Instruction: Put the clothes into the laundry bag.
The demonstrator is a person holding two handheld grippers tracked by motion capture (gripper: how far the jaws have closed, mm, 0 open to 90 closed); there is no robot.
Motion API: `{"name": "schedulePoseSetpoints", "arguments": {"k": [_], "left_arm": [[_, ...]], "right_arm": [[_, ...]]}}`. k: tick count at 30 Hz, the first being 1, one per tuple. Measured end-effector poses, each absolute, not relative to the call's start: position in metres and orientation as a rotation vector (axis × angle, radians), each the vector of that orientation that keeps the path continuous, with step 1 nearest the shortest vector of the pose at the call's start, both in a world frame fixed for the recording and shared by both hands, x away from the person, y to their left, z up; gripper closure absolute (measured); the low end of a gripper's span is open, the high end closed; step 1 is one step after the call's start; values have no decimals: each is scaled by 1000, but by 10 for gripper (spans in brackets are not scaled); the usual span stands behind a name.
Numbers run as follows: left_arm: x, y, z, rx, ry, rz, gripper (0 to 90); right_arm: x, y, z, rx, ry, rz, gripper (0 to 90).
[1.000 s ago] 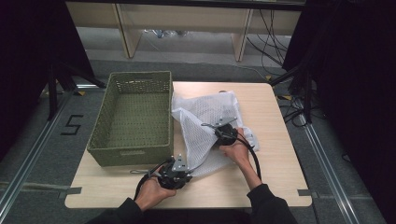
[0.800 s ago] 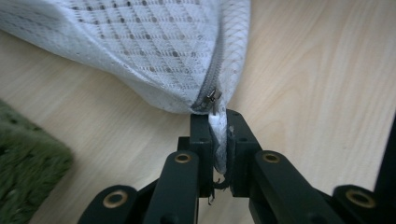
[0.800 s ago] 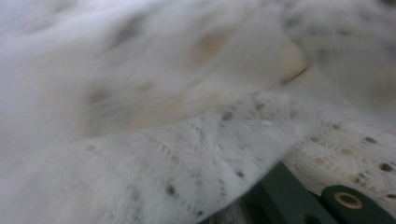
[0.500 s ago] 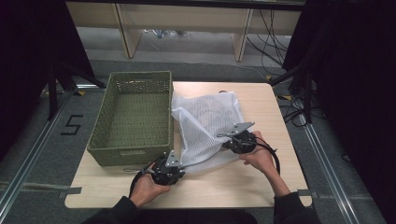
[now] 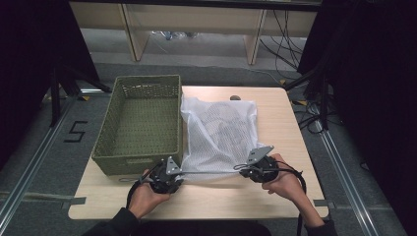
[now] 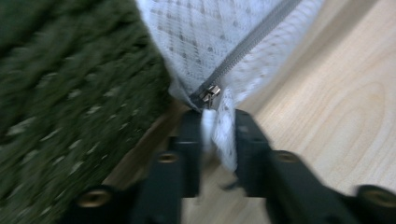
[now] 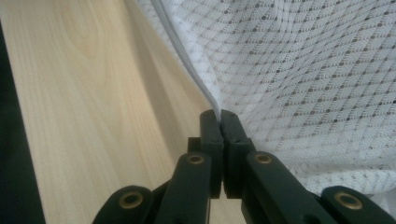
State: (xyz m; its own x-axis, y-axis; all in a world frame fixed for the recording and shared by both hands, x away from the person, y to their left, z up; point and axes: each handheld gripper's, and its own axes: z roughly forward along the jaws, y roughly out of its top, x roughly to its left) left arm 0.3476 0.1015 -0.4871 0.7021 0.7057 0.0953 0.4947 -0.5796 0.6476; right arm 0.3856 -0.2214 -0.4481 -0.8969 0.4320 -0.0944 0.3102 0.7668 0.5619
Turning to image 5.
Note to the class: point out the metal floor rail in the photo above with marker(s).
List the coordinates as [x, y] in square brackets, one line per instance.
[347, 173]
[29, 170]

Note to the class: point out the person's right hand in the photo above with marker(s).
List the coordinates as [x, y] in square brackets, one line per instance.
[286, 185]

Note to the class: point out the small dark round object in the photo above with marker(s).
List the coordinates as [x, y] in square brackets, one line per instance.
[235, 97]

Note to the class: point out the white mesh laundry bag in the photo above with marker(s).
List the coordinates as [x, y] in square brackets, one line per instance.
[219, 137]

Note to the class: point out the black metal stand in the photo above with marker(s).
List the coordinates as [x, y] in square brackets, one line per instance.
[319, 95]
[60, 91]

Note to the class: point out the black curtain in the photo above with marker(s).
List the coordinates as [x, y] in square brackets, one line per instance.
[373, 82]
[32, 65]

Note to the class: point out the light wooden shelf unit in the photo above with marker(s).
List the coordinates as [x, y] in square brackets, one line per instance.
[193, 19]

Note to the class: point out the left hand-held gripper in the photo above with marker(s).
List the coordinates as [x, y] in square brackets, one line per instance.
[164, 180]

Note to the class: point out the person's left hand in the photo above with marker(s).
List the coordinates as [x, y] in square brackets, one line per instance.
[147, 196]

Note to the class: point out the green woven basket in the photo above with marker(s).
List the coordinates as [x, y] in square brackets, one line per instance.
[144, 128]

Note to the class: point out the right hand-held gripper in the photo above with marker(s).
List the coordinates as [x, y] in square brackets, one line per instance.
[262, 167]

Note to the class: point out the person's dark torso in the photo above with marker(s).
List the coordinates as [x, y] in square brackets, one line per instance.
[203, 229]

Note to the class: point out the grey garment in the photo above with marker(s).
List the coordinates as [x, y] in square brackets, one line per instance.
[226, 126]

